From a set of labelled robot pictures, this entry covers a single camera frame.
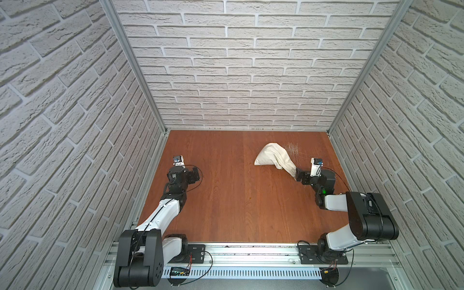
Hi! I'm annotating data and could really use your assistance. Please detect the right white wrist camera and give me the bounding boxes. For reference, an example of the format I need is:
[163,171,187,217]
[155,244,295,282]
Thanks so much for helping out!
[310,158,323,176]

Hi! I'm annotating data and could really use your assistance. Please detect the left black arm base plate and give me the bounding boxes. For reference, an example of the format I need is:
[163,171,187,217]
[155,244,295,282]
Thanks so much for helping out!
[169,244,206,264]

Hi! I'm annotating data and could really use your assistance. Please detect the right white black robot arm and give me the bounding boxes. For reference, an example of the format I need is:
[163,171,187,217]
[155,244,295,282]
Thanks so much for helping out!
[296,169,400,256]

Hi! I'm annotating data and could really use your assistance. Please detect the cream cloth drawstring bag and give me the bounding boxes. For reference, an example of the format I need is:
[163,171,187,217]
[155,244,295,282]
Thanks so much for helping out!
[254,143,297,179]

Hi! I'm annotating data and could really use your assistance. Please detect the left small controller board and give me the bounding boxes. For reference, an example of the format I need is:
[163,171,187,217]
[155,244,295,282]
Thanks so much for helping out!
[168,267,190,284]

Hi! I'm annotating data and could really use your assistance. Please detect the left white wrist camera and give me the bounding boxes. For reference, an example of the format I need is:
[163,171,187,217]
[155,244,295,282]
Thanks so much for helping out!
[173,155,185,167]

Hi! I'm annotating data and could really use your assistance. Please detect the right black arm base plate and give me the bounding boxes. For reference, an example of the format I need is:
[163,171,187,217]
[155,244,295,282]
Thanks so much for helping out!
[297,245,349,265]

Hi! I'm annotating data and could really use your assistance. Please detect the small controller board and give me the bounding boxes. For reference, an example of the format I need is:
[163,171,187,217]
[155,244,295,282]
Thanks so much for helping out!
[320,268,340,287]
[168,267,190,284]

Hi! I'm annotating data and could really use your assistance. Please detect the aluminium mounting rail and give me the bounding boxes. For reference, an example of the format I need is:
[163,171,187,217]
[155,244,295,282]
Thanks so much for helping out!
[104,242,401,280]

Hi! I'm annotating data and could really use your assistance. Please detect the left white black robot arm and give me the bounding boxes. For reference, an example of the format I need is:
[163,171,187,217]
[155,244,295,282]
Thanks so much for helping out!
[113,166,202,289]

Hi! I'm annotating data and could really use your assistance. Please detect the right small controller board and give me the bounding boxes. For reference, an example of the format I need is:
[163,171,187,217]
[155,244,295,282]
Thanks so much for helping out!
[320,268,340,287]

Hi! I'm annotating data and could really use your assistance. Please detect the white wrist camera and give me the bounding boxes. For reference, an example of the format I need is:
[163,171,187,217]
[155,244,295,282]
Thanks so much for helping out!
[310,158,323,176]
[173,155,185,167]

